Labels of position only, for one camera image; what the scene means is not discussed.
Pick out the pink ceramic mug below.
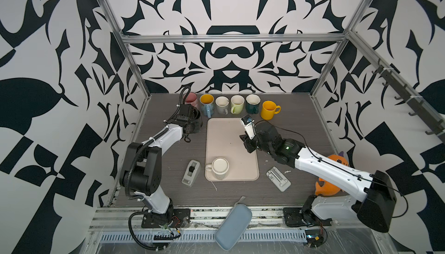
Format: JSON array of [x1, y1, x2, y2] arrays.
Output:
[[185, 92, 199, 109]]

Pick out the light blue butterfly mug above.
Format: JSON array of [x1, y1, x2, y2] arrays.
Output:
[[199, 94, 214, 118]]

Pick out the grey ceramic mug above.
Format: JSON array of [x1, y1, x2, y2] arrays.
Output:
[[215, 96, 229, 116]]

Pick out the yellow mug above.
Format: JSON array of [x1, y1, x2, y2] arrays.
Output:
[[260, 101, 282, 121]]

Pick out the light green mug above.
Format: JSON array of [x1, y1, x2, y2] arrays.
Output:
[[231, 95, 245, 114]]

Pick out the white cream mug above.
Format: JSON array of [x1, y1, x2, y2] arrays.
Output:
[[205, 157, 229, 181]]

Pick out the dark green mug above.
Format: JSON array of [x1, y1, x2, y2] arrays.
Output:
[[246, 94, 261, 114]]

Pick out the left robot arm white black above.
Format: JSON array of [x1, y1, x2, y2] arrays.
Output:
[[119, 104, 202, 215]]

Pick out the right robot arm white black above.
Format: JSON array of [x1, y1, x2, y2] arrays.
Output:
[[240, 128, 397, 233]]

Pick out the orange shark plush toy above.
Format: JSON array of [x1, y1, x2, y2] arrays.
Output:
[[315, 152, 350, 196]]

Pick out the beige serving tray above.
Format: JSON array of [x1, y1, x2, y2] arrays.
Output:
[[205, 118, 260, 182]]

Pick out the green circuit board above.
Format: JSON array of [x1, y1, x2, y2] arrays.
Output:
[[305, 227, 328, 249]]

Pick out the blue-grey pencil case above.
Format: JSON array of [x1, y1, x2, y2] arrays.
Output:
[[215, 196, 252, 251]]

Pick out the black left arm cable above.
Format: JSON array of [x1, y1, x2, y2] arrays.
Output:
[[124, 86, 192, 251]]

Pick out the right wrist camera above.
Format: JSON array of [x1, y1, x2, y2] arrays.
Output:
[[241, 114, 256, 140]]

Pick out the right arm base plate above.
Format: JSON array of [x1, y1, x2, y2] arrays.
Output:
[[283, 195, 332, 227]]

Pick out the white cable duct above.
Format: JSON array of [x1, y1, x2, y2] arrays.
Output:
[[100, 229, 307, 244]]

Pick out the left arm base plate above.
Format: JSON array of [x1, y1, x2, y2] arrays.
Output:
[[141, 203, 191, 229]]

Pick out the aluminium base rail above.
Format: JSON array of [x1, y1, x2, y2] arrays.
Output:
[[88, 203, 383, 230]]

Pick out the wall hook rack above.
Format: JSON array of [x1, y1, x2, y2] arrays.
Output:
[[371, 59, 445, 143]]

